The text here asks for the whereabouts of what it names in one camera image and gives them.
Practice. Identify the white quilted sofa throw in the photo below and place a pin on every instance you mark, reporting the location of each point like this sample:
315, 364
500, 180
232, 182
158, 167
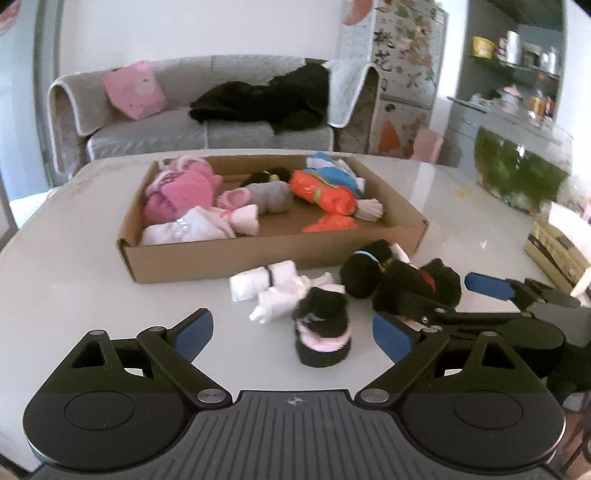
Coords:
346, 80

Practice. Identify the grey sofa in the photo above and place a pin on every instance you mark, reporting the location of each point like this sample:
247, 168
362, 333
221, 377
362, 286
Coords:
85, 127

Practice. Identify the black sock with yellow dot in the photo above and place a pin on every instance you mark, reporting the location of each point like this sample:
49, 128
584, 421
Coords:
267, 176

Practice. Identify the black clothing on sofa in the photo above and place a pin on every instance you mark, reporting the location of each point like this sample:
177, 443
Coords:
296, 101

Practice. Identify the kitchen shelf with jars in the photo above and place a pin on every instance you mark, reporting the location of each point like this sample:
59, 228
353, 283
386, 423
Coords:
529, 59

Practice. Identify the glass fish bowl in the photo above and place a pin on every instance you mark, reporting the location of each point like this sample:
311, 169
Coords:
520, 177

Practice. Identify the black and pink sock roll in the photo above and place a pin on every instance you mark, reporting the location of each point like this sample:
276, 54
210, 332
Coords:
322, 329

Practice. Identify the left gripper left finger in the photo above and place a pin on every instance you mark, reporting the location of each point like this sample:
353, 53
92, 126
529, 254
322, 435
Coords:
171, 353

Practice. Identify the black sock with red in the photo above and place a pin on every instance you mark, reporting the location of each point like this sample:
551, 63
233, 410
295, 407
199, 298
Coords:
434, 283

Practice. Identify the grey sock roll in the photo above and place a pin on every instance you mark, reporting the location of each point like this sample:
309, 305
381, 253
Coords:
272, 197

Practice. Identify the blue sock roll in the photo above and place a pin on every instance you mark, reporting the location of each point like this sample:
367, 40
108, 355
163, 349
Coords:
339, 177

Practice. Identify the orange plastic bag roll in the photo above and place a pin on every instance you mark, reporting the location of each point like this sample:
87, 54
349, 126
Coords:
314, 189

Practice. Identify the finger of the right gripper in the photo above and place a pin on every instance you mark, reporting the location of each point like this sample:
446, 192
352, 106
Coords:
500, 289
417, 313

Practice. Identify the decorated refrigerator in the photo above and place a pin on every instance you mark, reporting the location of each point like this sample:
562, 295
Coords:
405, 40

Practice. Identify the white sock roll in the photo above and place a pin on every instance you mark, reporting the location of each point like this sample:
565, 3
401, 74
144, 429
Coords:
198, 224

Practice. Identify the pink cushion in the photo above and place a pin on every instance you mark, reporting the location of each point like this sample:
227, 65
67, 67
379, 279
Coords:
135, 91

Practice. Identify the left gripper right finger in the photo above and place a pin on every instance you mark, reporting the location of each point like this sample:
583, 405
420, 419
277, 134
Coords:
413, 353

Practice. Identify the pink white bow sock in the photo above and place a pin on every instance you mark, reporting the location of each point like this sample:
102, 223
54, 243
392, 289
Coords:
236, 208

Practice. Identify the white bag with red band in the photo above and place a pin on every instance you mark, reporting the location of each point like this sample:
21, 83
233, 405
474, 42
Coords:
280, 300

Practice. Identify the black sock with blue band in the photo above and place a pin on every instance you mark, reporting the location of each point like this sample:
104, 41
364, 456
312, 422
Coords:
363, 272

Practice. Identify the white pink striped sock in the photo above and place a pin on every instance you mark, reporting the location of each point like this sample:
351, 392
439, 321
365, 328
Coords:
370, 210

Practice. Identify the pink fluffy sock roll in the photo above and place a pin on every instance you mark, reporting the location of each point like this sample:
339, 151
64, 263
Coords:
183, 183

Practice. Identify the white and blue sock bundle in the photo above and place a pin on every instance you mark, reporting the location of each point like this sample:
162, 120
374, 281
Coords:
321, 160

